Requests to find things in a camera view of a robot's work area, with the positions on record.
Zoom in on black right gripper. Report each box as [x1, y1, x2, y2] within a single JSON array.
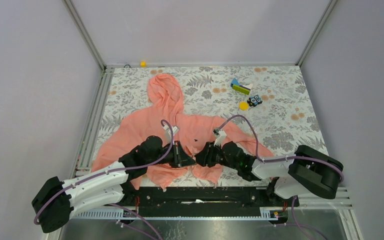
[[192, 141, 240, 171]]

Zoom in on small yellow cube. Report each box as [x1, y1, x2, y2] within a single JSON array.
[[140, 61, 147, 68]]

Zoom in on blue green white box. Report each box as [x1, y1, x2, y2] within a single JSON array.
[[230, 78, 253, 95]]

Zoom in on black blue patterned toy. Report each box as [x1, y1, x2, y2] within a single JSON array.
[[246, 95, 262, 107]]

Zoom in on salmon pink hooded jacket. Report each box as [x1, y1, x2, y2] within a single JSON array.
[[91, 74, 256, 188]]

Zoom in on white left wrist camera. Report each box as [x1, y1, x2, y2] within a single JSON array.
[[163, 125, 179, 144]]

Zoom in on white slotted cable duct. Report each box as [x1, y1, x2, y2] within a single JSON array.
[[73, 208, 279, 221]]

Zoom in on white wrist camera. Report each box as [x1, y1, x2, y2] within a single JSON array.
[[213, 128, 227, 147], [163, 125, 179, 144]]

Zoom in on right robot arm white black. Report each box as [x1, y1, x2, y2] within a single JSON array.
[[195, 141, 344, 206]]

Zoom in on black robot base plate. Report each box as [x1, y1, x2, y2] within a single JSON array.
[[117, 186, 299, 217]]

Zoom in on floral patterned table mat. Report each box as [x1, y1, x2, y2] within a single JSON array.
[[77, 66, 327, 172]]

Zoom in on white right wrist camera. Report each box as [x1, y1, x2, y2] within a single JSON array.
[[213, 128, 227, 147]]

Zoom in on small yellow round object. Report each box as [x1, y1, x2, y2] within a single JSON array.
[[238, 101, 250, 111]]

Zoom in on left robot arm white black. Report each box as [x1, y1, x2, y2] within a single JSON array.
[[31, 136, 196, 233]]

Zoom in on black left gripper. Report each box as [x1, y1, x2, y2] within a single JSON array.
[[146, 140, 196, 168]]

